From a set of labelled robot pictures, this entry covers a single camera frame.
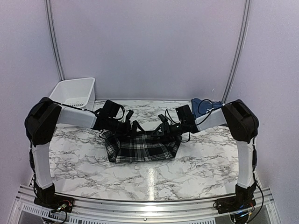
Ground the white plastic laundry bin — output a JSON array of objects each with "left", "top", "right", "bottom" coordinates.
[{"left": 49, "top": 77, "right": 95, "bottom": 110}]

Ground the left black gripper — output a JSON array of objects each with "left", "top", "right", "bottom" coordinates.
[{"left": 106, "top": 117, "right": 144, "bottom": 140}]

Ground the blue t-shirt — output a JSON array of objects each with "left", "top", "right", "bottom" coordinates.
[{"left": 191, "top": 98, "right": 224, "bottom": 118}]

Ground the aluminium front rail frame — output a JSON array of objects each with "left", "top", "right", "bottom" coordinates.
[{"left": 8, "top": 185, "right": 282, "bottom": 224}]

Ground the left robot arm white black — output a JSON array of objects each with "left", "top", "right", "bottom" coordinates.
[{"left": 24, "top": 97, "right": 143, "bottom": 208}]

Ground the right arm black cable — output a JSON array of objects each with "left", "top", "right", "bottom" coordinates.
[{"left": 164, "top": 99, "right": 264, "bottom": 210}]

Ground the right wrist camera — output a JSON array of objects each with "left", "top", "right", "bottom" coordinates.
[{"left": 158, "top": 114, "right": 168, "bottom": 124}]

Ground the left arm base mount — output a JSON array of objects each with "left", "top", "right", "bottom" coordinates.
[{"left": 34, "top": 195, "right": 74, "bottom": 213}]

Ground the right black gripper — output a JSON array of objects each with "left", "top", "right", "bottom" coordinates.
[{"left": 151, "top": 120, "right": 186, "bottom": 142}]

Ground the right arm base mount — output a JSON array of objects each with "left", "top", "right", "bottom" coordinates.
[{"left": 213, "top": 196, "right": 256, "bottom": 214}]

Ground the right aluminium corner post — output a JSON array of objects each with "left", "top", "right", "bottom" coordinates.
[{"left": 222, "top": 0, "right": 252, "bottom": 103}]

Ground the plaid black white garment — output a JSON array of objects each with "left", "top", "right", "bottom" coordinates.
[{"left": 102, "top": 131, "right": 182, "bottom": 163}]

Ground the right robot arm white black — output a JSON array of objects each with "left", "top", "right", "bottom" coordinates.
[{"left": 151, "top": 99, "right": 259, "bottom": 209}]

